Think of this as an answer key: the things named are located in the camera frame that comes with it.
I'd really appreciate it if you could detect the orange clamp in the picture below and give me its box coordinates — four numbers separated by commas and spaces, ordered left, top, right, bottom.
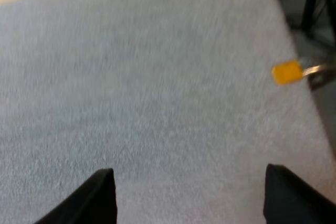
271, 59, 336, 86

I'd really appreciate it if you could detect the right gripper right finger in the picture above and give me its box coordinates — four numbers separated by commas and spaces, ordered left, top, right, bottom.
263, 164, 336, 224

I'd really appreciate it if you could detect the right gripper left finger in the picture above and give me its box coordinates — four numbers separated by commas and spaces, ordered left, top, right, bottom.
34, 168, 118, 224

